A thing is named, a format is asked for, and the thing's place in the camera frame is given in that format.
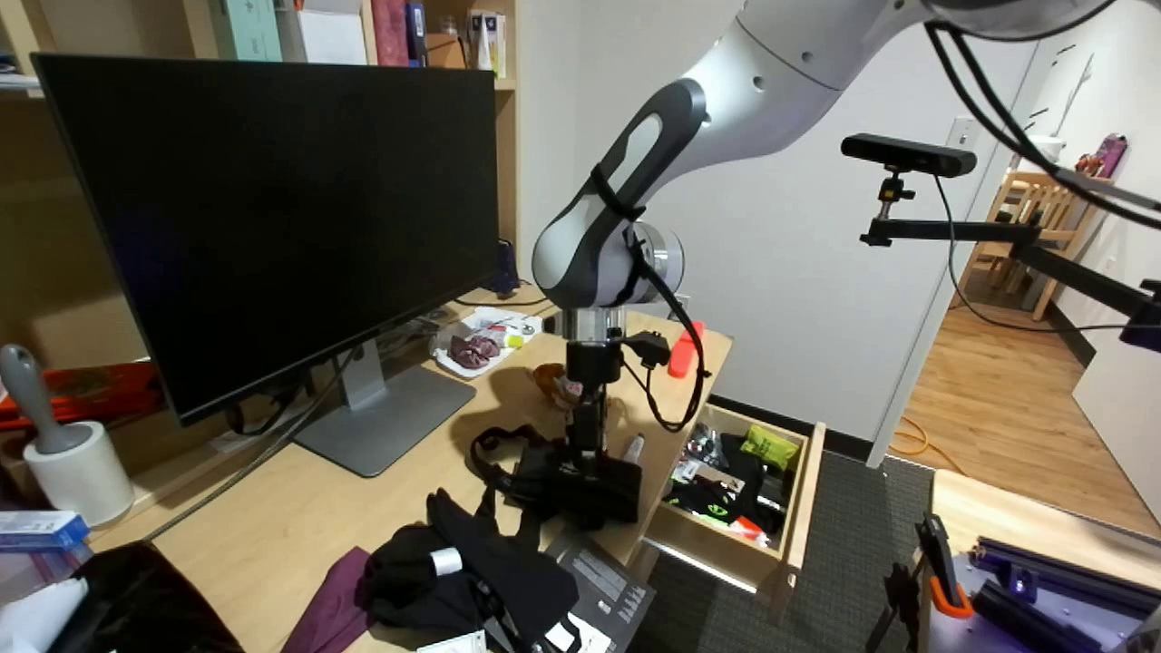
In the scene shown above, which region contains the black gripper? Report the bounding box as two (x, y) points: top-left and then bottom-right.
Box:
(553, 340), (627, 490)

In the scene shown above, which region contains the black RooSport purse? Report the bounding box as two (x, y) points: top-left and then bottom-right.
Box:
(518, 448), (645, 534)

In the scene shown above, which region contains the wooden drawer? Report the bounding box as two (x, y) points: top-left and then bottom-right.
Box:
(638, 404), (835, 598)

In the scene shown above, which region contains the orange white plush toy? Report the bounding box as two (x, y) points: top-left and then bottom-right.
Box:
(533, 355), (585, 410)

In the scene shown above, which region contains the black white packet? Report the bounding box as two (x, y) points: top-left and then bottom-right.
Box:
(668, 454), (753, 518)

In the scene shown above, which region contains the black box white print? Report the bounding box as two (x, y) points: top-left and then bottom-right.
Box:
(536, 534), (661, 653)

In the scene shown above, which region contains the black glove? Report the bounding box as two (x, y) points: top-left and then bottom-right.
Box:
(424, 485), (585, 645)

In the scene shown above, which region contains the green pouch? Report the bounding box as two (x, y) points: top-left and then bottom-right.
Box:
(737, 421), (805, 475)

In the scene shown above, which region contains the small black device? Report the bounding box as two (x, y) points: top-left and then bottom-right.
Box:
(490, 237), (526, 300)

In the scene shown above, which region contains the black rolled cloth white label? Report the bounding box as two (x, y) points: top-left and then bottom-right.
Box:
(360, 523), (474, 644)

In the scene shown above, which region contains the dark grey cabinet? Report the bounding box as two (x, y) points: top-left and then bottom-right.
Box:
(632, 450), (936, 653)

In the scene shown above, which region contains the purple cloth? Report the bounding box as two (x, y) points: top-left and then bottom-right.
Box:
(279, 544), (379, 653)

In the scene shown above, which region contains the black computer monitor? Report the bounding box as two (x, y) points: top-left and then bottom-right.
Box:
(33, 50), (500, 483)

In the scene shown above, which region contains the black garment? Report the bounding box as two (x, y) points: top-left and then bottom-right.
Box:
(43, 536), (245, 653)

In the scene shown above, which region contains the blue book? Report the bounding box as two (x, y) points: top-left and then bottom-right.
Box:
(405, 0), (431, 69)

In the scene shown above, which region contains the red book on shelf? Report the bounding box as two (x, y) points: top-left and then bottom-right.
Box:
(370, 0), (413, 72)

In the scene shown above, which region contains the purple case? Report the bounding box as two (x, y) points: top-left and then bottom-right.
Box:
(962, 534), (1161, 653)

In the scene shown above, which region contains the wooden chair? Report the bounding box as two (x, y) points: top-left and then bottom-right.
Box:
(962, 162), (1118, 328)

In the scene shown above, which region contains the grey white box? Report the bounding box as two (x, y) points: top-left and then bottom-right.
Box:
(295, 0), (372, 69)

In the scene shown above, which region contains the red box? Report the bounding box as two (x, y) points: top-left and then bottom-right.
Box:
(0, 359), (168, 437)

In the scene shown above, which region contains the white lint roller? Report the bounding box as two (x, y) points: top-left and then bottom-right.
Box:
(0, 340), (136, 530)

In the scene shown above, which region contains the white cabinet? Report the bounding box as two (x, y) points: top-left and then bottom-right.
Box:
(1066, 328), (1161, 490)

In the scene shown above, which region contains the teal book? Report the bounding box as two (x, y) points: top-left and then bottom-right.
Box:
(214, 0), (286, 67)

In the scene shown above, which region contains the clear container blue lid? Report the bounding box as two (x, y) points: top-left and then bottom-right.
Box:
(0, 508), (93, 610)

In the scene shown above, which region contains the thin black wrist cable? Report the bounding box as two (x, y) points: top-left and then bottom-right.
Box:
(585, 162), (713, 437)

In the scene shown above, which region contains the black monitor cable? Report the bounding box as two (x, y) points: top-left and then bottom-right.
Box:
(226, 345), (356, 443)

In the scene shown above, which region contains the orange handled tool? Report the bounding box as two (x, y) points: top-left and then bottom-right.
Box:
(911, 511), (980, 628)

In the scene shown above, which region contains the black stereo camera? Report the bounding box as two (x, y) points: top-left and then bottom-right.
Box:
(839, 132), (983, 186)

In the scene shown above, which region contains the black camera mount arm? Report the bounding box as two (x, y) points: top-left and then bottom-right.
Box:
(854, 172), (1161, 355)

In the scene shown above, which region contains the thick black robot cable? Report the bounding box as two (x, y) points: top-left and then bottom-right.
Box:
(922, 17), (1161, 237)

